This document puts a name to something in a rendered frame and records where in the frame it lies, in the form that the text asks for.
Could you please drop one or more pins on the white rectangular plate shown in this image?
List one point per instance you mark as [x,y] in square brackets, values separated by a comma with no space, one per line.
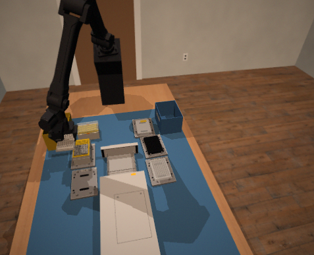
[143,126]

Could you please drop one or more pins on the blue bench mat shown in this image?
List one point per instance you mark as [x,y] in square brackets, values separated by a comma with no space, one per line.
[187,218]

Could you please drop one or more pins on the white multiwell plate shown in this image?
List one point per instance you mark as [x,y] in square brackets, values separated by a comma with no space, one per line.
[160,169]

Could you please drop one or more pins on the dark blue open bin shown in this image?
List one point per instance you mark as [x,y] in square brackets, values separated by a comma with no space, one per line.
[168,117]

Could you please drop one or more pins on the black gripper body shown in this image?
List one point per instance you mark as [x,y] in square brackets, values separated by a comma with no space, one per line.
[70,130]

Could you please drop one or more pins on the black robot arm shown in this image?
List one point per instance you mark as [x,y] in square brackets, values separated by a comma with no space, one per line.
[57,96]

